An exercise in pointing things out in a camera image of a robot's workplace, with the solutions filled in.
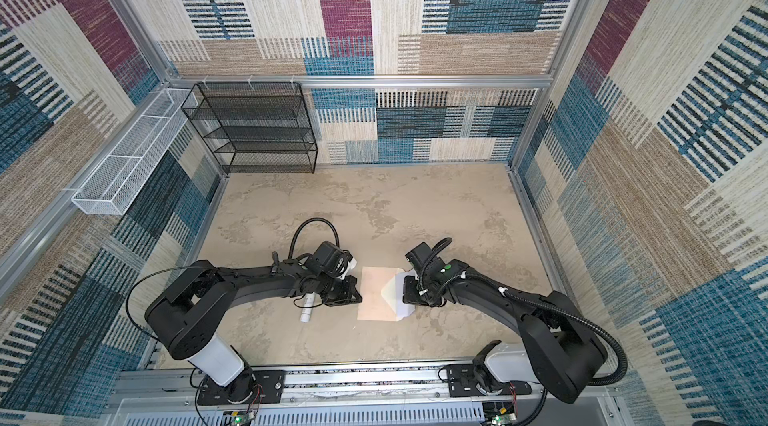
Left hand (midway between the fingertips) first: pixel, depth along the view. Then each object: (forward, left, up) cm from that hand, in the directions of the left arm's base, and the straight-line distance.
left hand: (363, 299), depth 86 cm
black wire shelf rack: (+58, +41, +16) cm, 73 cm away
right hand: (-2, -13, +1) cm, 13 cm away
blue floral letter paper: (-4, -11, +1) cm, 12 cm away
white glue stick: (-4, +15, +1) cm, 16 cm away
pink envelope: (-2, -3, -1) cm, 3 cm away
